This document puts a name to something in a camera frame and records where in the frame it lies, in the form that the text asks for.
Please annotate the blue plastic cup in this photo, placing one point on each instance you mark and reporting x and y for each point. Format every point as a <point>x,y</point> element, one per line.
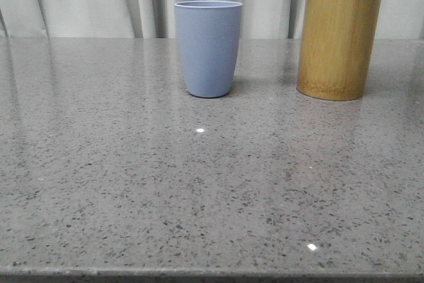
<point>208,34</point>

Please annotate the bamboo chopstick holder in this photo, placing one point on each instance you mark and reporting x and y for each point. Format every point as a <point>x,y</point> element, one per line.
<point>336,48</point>

